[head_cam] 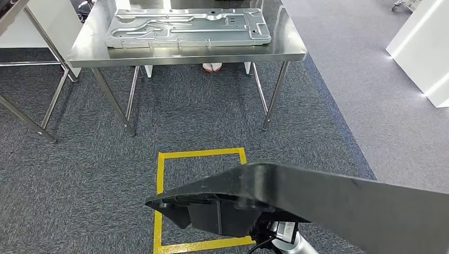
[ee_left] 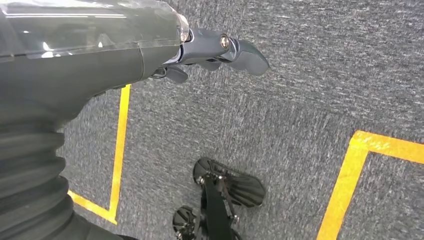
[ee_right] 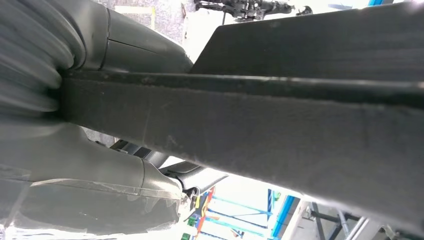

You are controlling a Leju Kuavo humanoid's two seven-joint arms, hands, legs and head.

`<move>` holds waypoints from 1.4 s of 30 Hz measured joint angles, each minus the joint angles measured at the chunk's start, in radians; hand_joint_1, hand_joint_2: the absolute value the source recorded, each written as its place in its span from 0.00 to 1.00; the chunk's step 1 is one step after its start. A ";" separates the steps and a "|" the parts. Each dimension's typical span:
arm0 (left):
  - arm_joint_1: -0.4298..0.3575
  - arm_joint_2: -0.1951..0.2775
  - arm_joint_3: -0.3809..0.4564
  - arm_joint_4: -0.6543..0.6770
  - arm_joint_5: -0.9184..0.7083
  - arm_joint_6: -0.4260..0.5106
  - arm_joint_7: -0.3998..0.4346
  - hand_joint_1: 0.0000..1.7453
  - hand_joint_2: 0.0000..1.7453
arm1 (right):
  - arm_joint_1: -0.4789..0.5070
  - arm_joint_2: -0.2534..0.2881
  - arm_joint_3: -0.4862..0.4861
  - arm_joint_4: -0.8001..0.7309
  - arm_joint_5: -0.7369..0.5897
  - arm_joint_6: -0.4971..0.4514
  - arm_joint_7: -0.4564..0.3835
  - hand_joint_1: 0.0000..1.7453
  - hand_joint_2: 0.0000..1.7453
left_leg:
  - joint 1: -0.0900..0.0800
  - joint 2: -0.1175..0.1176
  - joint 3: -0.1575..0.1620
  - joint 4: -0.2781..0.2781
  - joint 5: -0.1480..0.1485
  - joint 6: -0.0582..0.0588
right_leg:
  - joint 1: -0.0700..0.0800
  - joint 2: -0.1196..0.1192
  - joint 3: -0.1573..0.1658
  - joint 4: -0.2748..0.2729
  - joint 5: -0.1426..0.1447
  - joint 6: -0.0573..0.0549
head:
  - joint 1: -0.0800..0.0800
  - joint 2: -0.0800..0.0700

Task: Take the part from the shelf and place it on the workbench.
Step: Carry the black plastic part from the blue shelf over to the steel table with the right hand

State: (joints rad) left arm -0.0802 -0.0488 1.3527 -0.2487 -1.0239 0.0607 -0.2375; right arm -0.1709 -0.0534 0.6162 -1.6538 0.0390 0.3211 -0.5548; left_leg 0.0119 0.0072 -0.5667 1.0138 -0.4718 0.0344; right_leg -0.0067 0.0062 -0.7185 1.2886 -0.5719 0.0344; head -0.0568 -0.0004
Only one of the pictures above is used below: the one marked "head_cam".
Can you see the black plastic car part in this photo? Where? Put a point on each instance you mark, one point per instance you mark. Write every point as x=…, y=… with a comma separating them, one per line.
x=333, y=210

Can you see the stainless steel workbench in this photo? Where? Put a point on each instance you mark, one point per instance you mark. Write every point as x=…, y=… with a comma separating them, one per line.
x=280, y=45

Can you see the stamped grey metal panel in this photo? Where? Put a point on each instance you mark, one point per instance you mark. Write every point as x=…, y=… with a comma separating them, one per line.
x=189, y=31

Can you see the black round stool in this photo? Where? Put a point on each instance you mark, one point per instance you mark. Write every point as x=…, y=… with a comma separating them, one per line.
x=82, y=10

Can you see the white cabinet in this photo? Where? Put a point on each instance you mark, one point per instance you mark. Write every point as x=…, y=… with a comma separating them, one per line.
x=59, y=21

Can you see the white display plinth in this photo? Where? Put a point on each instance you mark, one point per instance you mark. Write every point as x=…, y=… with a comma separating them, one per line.
x=421, y=45

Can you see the grey wheeled cart base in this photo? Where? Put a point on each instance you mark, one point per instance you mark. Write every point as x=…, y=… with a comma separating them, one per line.
x=403, y=4

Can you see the steel frame table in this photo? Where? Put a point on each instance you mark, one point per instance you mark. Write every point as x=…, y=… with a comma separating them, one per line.
x=52, y=101

